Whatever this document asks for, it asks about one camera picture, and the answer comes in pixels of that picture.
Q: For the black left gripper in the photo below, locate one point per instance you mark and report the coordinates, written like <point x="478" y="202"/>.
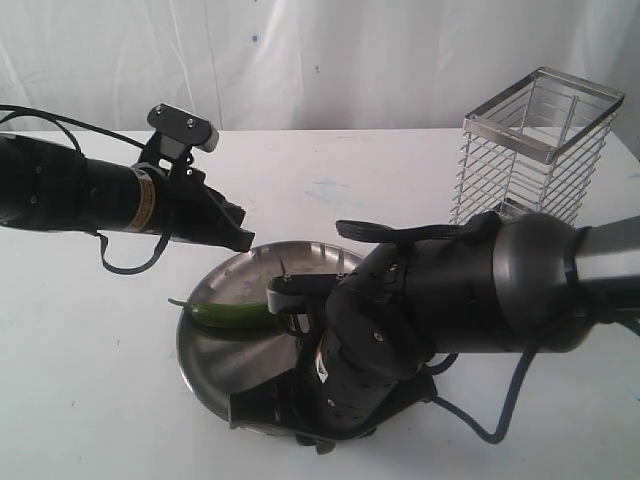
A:
<point x="196" y="213"/>

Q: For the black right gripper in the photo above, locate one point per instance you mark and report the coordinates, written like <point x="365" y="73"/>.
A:
<point x="361" y="374"/>

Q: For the green chili pepper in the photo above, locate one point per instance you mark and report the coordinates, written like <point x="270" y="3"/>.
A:
<point x="248" y="316"/>

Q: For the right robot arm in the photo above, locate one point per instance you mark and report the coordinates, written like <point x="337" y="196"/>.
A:
<point x="528" y="285"/>

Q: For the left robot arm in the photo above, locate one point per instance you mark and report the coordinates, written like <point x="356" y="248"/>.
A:
<point x="47" y="187"/>

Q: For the round steel plate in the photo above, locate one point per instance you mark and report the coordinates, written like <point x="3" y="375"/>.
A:
<point x="216" y="362"/>

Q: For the white backdrop curtain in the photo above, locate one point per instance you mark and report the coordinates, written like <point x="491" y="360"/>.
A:
<point x="258" y="65"/>

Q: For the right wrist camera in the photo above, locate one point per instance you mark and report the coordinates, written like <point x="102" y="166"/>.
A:
<point x="298" y="293"/>

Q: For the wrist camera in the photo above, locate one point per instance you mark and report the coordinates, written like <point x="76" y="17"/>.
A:
<point x="183" y="127"/>
<point x="298" y="293"/>

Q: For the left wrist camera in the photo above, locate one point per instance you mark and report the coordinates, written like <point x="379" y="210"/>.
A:
<point x="183" y="127"/>

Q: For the wire metal utensil holder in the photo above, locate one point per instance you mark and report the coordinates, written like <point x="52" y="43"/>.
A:
<point x="534" y="147"/>

